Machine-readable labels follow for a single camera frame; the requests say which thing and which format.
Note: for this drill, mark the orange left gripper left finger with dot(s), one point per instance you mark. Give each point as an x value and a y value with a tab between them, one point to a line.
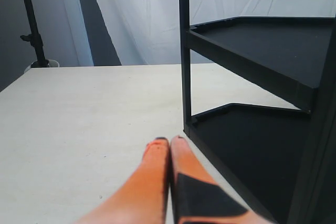
143	197

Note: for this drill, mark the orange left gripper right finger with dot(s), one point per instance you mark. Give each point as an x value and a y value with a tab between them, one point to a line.
197	197

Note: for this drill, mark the black metal shelf rack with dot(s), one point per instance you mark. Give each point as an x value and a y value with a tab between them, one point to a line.
279	161

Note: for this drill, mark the white backdrop curtain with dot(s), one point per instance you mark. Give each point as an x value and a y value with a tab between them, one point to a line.
146	32

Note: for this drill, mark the black light stand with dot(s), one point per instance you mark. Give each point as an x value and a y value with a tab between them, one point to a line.
35	40

